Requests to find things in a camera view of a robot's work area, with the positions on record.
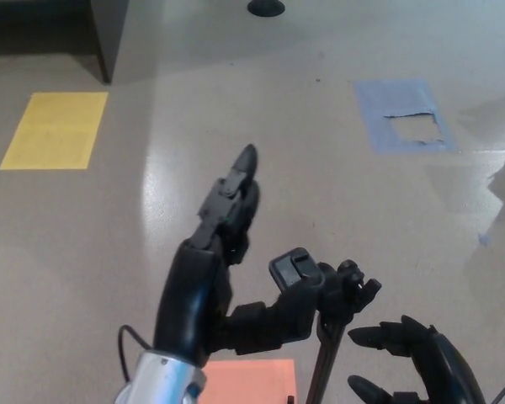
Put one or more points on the black telescopic phone stand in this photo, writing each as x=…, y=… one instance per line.
x=299, y=273

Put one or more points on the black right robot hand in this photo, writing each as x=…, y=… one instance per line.
x=446, y=370

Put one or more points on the small blue tape scrap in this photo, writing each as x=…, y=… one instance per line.
x=485, y=239

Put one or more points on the orange paper sheet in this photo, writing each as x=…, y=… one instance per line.
x=252, y=381

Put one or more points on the black round floor disc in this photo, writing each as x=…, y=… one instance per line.
x=265, y=6

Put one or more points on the torn blue paper sheet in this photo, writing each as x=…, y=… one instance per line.
x=387, y=99

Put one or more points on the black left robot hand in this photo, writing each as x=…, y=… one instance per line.
x=193, y=294

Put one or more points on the yellow paper sheet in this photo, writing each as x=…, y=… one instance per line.
x=52, y=130

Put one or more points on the dark desk side panel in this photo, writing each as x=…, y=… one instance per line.
x=109, y=33

